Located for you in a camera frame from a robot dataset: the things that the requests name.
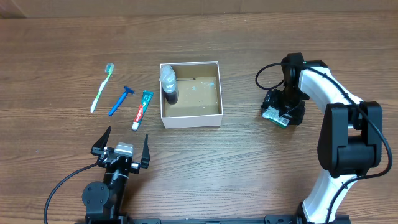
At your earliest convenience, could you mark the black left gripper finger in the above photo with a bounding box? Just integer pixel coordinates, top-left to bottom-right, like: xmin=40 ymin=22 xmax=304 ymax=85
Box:
xmin=92 ymin=126 xmax=111 ymax=149
xmin=141 ymin=134 xmax=150 ymax=169

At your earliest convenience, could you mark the Dettol soap bar pack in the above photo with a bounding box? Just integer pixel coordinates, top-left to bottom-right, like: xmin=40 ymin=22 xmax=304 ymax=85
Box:
xmin=262 ymin=106 xmax=289 ymax=128

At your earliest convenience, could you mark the Colgate toothpaste tube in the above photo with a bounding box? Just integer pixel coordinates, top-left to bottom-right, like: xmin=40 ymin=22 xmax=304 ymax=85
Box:
xmin=132 ymin=90 xmax=154 ymax=131

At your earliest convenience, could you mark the dark blue pump bottle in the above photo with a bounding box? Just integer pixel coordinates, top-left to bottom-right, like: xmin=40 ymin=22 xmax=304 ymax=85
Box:
xmin=159 ymin=65 xmax=178 ymax=105

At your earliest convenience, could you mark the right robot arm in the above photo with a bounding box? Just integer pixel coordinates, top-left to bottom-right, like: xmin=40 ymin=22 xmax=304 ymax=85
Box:
xmin=261 ymin=53 xmax=385 ymax=223

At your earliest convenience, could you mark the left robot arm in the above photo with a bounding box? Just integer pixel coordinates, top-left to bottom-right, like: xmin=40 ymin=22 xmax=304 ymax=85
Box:
xmin=82 ymin=127 xmax=150 ymax=223

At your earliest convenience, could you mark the blue disposable razor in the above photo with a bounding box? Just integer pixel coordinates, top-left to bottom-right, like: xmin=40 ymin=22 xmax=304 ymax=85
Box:
xmin=108 ymin=86 xmax=135 ymax=116

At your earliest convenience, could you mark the white cardboard box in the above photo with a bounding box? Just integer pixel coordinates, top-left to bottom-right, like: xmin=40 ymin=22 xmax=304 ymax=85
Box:
xmin=160 ymin=61 xmax=223 ymax=129

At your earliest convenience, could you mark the green white toothbrush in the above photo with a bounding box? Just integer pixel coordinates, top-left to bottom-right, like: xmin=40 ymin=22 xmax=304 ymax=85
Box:
xmin=90 ymin=63 xmax=114 ymax=113

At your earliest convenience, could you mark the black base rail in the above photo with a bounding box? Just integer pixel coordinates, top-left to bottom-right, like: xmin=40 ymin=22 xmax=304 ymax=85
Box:
xmin=74 ymin=214 xmax=352 ymax=224

